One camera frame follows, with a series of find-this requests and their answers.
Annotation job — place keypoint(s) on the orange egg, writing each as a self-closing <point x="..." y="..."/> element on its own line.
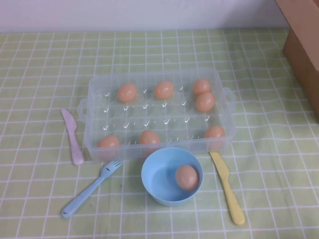
<point x="200" y="85"/>
<point x="127" y="92"/>
<point x="205" y="101"/>
<point x="214" y="132"/>
<point x="108" y="142"/>
<point x="164" y="89"/>
<point x="149" y="137"/>
<point x="187" y="177"/>

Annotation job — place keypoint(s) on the transparent plastic egg box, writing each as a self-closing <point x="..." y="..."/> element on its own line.
<point x="159" y="114"/>

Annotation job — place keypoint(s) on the brown cardboard box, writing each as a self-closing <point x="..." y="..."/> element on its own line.
<point x="301" y="49"/>

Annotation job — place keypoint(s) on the light blue plastic bowl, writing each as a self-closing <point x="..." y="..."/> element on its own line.
<point x="159" y="184"/>

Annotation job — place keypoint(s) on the pink plastic knife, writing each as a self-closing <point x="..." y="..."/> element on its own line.
<point x="72" y="137"/>

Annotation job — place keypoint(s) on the yellow plastic knife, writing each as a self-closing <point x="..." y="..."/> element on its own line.
<point x="228" y="189"/>

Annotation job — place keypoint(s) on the light blue plastic fork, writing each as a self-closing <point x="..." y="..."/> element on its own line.
<point x="87" y="191"/>

